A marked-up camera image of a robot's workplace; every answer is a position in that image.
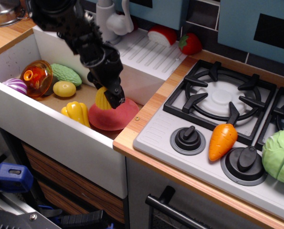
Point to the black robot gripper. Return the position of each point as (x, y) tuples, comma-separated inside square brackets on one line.
[(103, 61)]

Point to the yellow toy corn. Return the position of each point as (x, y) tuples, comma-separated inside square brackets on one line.
[(100, 99)]

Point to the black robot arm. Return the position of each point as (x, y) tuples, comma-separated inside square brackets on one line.
[(80, 32)]

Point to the red plastic plate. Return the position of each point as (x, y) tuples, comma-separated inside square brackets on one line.
[(113, 119)]

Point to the yellow toy bell pepper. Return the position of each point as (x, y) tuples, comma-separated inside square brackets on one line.
[(77, 111)]

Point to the yellow toy potato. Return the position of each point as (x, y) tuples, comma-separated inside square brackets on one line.
[(64, 89)]

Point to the green toy bitter gourd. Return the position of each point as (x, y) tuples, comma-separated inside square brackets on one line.
[(64, 73)]

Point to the grey toy faucet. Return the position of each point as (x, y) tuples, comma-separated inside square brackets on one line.
[(113, 25)]

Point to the orange transparent plastic cup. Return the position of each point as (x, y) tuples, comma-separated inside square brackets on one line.
[(38, 77)]

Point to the red white toy apple half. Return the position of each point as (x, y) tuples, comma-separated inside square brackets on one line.
[(162, 35)]

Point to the purple striped toy onion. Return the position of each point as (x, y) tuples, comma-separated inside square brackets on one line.
[(16, 84)]

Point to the black left stove knob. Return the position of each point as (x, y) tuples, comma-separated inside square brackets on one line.
[(188, 141)]

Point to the black stove knob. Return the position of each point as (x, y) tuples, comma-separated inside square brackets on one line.
[(188, 141), (243, 165)]

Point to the red toy strawberry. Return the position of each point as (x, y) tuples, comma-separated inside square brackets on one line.
[(190, 44)]

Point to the orange toy carrot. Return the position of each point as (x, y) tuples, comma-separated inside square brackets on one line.
[(222, 140)]

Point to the blue clamp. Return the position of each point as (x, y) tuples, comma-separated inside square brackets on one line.
[(15, 178)]

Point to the silver metal pot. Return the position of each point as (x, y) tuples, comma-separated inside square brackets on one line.
[(11, 12)]

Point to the black right stove knob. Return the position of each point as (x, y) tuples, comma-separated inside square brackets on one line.
[(243, 165)]

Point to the green toy cabbage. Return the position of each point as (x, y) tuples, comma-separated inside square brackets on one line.
[(273, 156)]

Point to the black oven door handle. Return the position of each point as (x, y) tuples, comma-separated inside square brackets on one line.
[(162, 205)]

